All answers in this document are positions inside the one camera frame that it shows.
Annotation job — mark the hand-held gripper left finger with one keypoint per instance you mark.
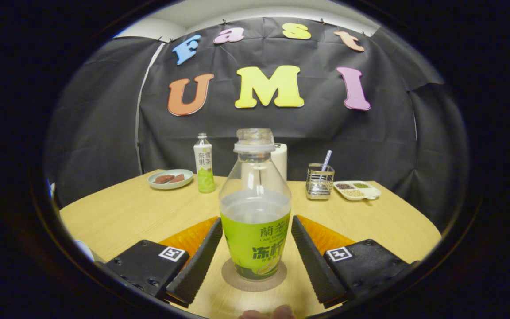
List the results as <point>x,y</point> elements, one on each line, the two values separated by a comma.
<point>199,266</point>

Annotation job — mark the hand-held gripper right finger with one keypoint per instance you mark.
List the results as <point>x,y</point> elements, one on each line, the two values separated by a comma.
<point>314,266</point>

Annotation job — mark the round brown coaster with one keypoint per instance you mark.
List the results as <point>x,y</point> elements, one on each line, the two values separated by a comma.
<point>233,282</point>

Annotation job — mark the green label juice bottle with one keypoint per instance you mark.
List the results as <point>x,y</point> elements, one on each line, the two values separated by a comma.
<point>255,248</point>

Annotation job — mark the white cup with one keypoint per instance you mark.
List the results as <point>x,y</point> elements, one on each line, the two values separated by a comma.
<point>84,250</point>

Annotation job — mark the slim white green bottle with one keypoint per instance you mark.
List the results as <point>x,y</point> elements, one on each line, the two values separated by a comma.
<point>204,177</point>

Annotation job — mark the wooden table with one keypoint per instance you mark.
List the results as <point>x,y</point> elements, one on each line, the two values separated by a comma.
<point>348,221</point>

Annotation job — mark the pale green plate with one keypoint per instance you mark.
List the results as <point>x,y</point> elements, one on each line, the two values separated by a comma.
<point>171,186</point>

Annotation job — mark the brown meat piece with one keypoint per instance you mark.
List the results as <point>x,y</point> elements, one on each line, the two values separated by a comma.
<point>179,178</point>
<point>163,179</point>

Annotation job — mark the white divided dish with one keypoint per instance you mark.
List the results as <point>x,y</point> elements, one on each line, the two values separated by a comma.
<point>370,194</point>

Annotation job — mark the pale striped straw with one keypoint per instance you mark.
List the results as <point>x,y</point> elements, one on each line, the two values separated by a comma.
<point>327,159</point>

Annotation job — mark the cream toaster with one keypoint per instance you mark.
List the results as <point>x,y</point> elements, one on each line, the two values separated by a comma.
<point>281,161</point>

